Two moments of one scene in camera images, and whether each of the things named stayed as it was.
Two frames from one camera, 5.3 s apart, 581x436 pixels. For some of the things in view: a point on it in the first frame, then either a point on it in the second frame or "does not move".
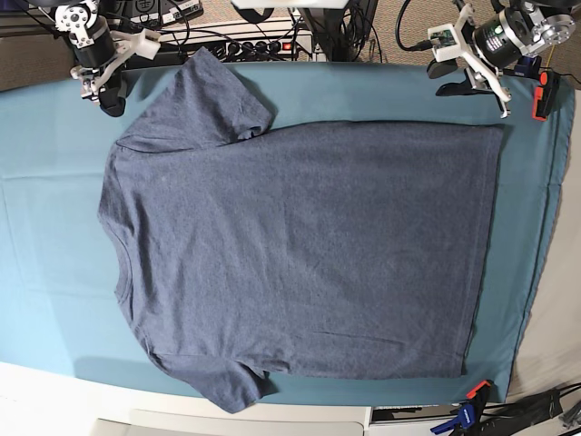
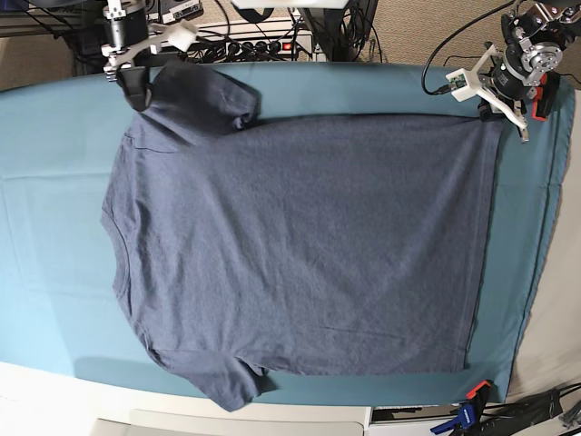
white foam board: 260,421 does not move
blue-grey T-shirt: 313,250 does not move
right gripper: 497,41 to 504,80
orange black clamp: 546,95 does not move
